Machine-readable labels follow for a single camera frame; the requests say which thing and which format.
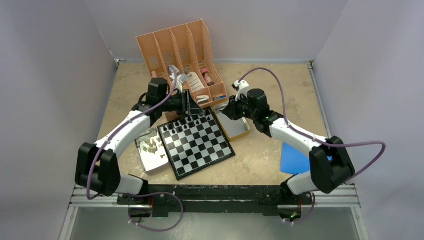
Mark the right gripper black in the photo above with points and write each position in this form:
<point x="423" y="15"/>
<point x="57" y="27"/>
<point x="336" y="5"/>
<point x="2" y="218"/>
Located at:
<point x="231" y="111"/>

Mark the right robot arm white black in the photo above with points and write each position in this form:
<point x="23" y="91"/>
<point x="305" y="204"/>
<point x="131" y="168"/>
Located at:
<point x="330" y="163"/>

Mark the pink bottle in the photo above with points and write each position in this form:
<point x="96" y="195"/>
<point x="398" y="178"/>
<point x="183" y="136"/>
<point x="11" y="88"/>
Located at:
<point x="207" y="76"/>

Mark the peach plastic desk organizer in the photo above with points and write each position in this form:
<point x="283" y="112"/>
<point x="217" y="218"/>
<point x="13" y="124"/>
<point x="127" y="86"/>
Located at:
<point x="188" y="47"/>

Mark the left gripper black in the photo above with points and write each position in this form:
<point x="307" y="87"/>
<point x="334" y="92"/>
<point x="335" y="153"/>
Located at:
<point x="188" y="105"/>

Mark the pile of white chess pieces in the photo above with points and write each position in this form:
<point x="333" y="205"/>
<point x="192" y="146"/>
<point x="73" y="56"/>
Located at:
<point x="150" y="144"/>

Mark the black metal base rail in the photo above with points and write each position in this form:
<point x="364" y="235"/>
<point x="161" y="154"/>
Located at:
<point x="267" y="200"/>

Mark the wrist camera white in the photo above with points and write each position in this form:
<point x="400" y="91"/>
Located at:
<point x="242" y="88"/>
<point x="177" y="78"/>

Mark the silver metal tin tray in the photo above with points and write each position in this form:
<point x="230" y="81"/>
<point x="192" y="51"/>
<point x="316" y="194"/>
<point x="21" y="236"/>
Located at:
<point x="151" y="164"/>

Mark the blue grey small object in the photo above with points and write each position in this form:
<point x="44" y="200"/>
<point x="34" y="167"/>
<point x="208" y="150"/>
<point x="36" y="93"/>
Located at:
<point x="216" y="98"/>

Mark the white stapler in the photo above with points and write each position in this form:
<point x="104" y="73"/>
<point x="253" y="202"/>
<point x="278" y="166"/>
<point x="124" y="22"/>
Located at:
<point x="202" y="99"/>

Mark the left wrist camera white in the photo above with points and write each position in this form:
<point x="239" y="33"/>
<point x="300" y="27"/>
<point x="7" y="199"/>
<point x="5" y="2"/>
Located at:
<point x="177" y="78"/>

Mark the white paper pack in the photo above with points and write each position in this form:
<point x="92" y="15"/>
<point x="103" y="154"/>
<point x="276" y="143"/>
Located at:
<point x="194" y="81"/>

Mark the black white chess board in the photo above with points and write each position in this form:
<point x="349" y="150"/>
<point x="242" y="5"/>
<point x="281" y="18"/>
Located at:
<point x="196" y="148"/>

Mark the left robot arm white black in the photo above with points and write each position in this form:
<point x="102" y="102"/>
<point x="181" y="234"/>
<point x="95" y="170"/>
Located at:
<point x="97" y="167"/>

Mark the blue foam pad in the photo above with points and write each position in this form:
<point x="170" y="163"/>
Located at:
<point x="295" y="157"/>

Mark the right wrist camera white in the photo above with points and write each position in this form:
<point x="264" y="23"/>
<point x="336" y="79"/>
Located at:
<point x="242" y="88"/>

